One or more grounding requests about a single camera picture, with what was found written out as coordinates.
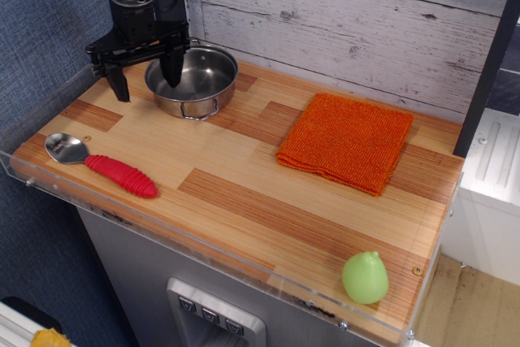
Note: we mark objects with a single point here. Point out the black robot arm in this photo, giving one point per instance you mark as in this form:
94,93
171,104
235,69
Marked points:
142,30

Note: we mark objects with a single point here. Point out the grey toy fridge cabinet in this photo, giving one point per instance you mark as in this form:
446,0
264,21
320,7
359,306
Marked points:
139,269

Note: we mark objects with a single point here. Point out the red handled metal spoon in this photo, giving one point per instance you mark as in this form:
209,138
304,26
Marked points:
66,149

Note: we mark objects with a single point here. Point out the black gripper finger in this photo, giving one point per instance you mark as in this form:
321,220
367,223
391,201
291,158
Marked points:
171,63
118,82

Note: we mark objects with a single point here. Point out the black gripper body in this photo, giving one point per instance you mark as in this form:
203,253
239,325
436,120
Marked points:
136,36

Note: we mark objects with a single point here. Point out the dark grey right post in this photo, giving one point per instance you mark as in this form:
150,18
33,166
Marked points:
496,54

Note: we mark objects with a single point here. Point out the green plastic pear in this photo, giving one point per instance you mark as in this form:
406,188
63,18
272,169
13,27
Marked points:
365,278

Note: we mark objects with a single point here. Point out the silver metal pot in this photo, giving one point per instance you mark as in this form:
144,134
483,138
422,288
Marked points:
207,83

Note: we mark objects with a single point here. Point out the yellow object at corner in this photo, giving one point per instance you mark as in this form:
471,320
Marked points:
49,338

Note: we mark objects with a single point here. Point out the orange knitted cloth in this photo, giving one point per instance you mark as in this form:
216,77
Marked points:
347,141

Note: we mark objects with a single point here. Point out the silver dispenser button panel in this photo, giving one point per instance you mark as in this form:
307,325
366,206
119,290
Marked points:
206,320

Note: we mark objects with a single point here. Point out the clear acrylic table guard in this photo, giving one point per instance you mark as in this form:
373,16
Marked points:
222,196

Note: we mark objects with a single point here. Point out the white ribbed side counter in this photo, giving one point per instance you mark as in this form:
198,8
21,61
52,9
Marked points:
482,228

